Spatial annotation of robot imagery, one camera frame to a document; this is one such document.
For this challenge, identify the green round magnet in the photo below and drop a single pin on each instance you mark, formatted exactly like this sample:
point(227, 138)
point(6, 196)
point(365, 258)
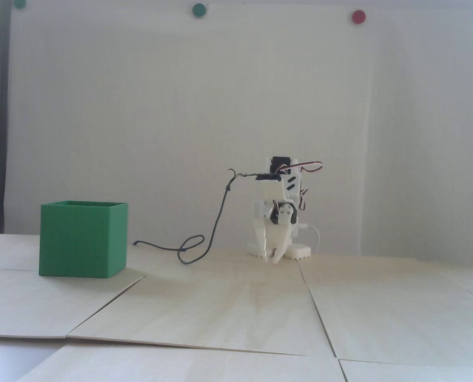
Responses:
point(20, 3)
point(199, 10)

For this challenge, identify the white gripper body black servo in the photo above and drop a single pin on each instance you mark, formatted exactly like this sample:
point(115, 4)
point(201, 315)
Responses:
point(269, 232)

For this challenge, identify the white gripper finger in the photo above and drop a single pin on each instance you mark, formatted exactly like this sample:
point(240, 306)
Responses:
point(261, 238)
point(278, 242)

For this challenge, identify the wrist camera on white mount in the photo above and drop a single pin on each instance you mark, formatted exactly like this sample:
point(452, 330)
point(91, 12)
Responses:
point(271, 189)

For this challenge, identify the red round magnet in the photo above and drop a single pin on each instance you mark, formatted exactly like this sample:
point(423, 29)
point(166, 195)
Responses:
point(359, 16)

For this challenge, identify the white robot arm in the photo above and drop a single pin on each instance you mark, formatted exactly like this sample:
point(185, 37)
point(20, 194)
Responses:
point(298, 251)

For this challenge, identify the green box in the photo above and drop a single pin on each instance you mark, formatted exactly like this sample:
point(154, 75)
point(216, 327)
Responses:
point(77, 238)

